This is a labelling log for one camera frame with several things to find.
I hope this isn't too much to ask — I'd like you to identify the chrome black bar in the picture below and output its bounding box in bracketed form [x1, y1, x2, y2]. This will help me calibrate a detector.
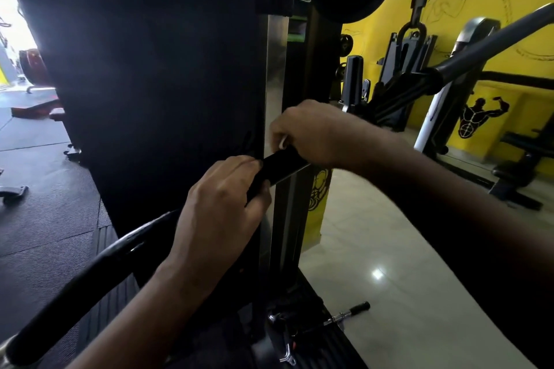
[0, 3, 554, 369]

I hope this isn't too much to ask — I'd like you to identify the black tipped chrome pin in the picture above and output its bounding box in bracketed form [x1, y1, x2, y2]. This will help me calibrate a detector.
[322, 302, 372, 327]

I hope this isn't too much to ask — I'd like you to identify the black curved ab bench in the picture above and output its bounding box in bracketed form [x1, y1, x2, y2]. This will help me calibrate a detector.
[18, 48, 51, 88]

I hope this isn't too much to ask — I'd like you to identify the brown aerobic step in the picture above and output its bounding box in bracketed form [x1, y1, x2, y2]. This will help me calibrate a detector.
[10, 98, 61, 119]

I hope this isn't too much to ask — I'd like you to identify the person's right hand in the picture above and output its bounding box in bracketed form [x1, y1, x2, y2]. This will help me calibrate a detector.
[269, 99, 390, 176]

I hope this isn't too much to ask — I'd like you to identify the dark shrouded seated machine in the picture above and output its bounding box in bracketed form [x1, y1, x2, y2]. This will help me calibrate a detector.
[376, 31, 438, 131]

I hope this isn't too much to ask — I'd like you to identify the black weight machine frame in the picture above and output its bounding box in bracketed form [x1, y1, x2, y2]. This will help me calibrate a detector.
[0, 0, 347, 369]

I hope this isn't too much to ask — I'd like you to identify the person's right forearm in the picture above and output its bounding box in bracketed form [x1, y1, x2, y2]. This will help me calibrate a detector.
[359, 130, 554, 369]

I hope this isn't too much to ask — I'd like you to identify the yellow wooden plyo box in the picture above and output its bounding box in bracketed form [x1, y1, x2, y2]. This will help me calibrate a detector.
[301, 167, 334, 253]

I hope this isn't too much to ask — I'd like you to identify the person's left hand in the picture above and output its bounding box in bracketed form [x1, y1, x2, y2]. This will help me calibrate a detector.
[166, 155, 274, 292]

